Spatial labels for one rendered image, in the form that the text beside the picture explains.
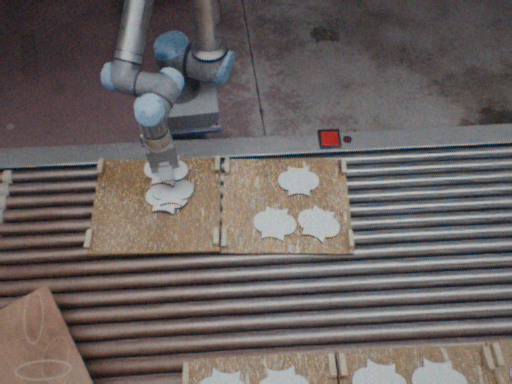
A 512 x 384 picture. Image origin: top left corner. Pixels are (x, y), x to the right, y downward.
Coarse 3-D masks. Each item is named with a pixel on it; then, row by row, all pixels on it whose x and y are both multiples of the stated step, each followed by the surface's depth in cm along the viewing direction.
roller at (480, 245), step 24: (480, 240) 157; (504, 240) 157; (48, 264) 153; (72, 264) 153; (96, 264) 153; (120, 264) 153; (144, 264) 153; (168, 264) 153; (192, 264) 153; (216, 264) 154; (240, 264) 154; (264, 264) 155
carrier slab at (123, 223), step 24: (120, 168) 169; (192, 168) 169; (96, 192) 164; (120, 192) 164; (144, 192) 164; (216, 192) 164; (96, 216) 160; (120, 216) 160; (144, 216) 160; (168, 216) 160; (192, 216) 160; (216, 216) 159; (96, 240) 155; (120, 240) 155; (144, 240) 155; (168, 240) 155; (192, 240) 155
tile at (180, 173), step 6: (180, 162) 156; (144, 168) 154; (180, 168) 154; (186, 168) 154; (150, 174) 153; (156, 174) 153; (174, 174) 153; (180, 174) 153; (186, 174) 154; (156, 180) 152; (174, 180) 152; (180, 180) 153; (174, 186) 152
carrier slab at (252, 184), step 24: (240, 168) 169; (264, 168) 169; (312, 168) 169; (336, 168) 169; (240, 192) 164; (264, 192) 164; (312, 192) 164; (336, 192) 164; (240, 216) 159; (336, 216) 159; (240, 240) 155; (264, 240) 155; (288, 240) 155; (312, 240) 155; (336, 240) 155
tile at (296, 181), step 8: (288, 168) 168; (296, 168) 168; (304, 168) 168; (280, 176) 166; (288, 176) 166; (296, 176) 166; (304, 176) 166; (312, 176) 166; (280, 184) 164; (288, 184) 164; (296, 184) 164; (304, 184) 164; (312, 184) 164; (288, 192) 163; (296, 192) 163; (304, 192) 163
